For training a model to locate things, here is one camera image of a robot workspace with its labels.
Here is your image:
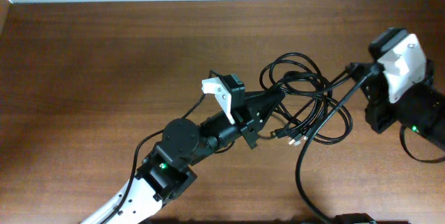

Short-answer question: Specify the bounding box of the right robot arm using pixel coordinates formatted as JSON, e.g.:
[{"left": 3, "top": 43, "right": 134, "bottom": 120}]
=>
[{"left": 360, "top": 59, "right": 444, "bottom": 150}]

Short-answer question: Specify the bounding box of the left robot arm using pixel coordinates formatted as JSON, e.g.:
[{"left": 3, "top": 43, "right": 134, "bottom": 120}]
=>
[{"left": 84, "top": 91, "right": 285, "bottom": 224}]

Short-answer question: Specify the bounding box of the right camera black cable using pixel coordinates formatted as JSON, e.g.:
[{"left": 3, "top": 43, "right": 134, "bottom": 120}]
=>
[{"left": 294, "top": 63, "right": 385, "bottom": 224}]

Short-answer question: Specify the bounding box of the black USB cable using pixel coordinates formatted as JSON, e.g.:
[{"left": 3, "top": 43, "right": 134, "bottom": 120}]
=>
[
  {"left": 259, "top": 52, "right": 354, "bottom": 145},
  {"left": 260, "top": 70, "right": 355, "bottom": 147}
]

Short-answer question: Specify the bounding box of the left camera black cable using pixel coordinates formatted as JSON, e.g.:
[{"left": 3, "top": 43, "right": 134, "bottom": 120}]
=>
[{"left": 93, "top": 70, "right": 223, "bottom": 224}]

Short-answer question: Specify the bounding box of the camera black cable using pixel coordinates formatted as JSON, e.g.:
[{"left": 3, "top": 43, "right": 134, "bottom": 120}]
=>
[
  {"left": 294, "top": 63, "right": 385, "bottom": 224},
  {"left": 93, "top": 70, "right": 223, "bottom": 224}
]

